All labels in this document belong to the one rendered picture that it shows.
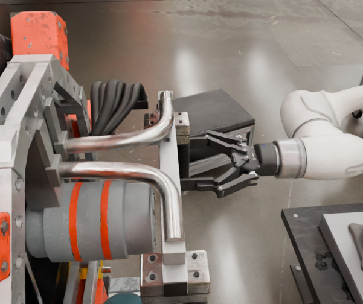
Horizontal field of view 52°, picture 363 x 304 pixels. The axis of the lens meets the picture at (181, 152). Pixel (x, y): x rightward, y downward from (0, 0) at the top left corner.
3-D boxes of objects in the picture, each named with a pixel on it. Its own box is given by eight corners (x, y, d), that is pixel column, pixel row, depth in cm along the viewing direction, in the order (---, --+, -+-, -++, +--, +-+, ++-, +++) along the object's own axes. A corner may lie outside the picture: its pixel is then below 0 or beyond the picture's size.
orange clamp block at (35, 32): (27, 73, 68) (24, 22, 67) (71, 72, 68) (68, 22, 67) (12, 67, 61) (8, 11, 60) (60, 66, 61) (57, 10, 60)
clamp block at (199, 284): (142, 272, 53) (139, 250, 50) (205, 269, 53) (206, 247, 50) (141, 306, 49) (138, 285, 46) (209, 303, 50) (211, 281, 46)
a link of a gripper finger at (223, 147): (245, 152, 82) (248, 149, 82) (203, 134, 87) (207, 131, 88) (243, 166, 84) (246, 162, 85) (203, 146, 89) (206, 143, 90)
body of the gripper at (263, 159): (275, 184, 82) (234, 186, 82) (266, 159, 89) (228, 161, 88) (281, 158, 77) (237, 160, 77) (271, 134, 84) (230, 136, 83)
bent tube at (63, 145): (74, 105, 73) (63, 54, 66) (172, 101, 74) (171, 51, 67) (57, 164, 59) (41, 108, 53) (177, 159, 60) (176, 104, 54)
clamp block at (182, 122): (145, 131, 79) (143, 111, 76) (187, 130, 80) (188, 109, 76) (145, 146, 75) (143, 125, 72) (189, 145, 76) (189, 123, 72)
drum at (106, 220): (53, 218, 76) (36, 167, 67) (156, 213, 77) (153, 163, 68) (37, 280, 66) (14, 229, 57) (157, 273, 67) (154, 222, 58)
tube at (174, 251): (54, 173, 58) (37, 116, 51) (177, 168, 59) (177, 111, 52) (24, 273, 44) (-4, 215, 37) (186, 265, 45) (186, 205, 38)
